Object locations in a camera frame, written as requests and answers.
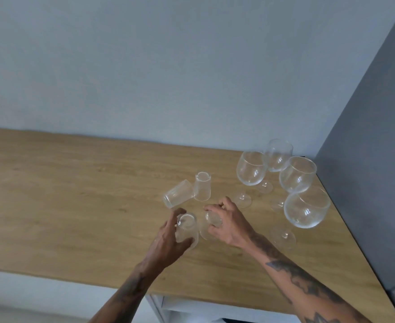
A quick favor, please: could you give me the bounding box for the person's left hand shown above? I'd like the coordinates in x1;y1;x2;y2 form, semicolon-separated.
143;207;200;272

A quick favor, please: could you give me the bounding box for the person's right hand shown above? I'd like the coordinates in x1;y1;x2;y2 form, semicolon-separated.
204;196;263;253

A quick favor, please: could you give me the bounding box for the ribbed clear glass tumbler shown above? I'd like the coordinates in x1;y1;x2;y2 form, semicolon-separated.
175;213;200;249
162;179;195;209
193;171;213;202
199;210;223;242

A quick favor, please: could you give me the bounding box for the clear wine glass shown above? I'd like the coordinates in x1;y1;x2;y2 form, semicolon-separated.
270;156;318;213
271;186;332;250
256;138;294;195
232;150;266;209

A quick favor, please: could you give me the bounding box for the white cabinet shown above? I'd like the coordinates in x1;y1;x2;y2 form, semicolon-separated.
0;267;306;323

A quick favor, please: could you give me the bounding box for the person's right forearm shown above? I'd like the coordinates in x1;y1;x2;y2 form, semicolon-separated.
248;231;373;323

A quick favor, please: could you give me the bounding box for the person's left forearm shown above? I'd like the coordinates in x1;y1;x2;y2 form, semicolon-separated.
88;262;166;323

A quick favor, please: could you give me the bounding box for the grey refrigerator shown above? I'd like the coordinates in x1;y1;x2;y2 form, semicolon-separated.
313;0;395;320

